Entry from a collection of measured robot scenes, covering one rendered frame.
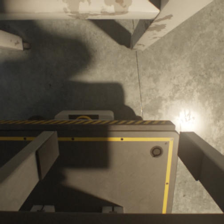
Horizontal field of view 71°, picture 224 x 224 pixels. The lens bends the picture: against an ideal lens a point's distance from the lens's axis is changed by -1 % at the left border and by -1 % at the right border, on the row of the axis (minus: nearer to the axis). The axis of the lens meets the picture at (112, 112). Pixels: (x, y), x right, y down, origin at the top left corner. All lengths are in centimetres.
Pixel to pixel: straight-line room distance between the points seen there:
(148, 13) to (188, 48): 61
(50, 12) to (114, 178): 51
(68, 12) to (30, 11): 6
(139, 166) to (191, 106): 47
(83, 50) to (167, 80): 43
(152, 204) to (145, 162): 18
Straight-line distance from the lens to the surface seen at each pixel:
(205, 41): 91
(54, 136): 16
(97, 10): 27
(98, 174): 60
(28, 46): 86
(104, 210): 67
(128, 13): 28
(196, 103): 92
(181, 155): 17
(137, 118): 73
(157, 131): 53
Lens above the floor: 80
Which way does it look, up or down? 75 degrees down
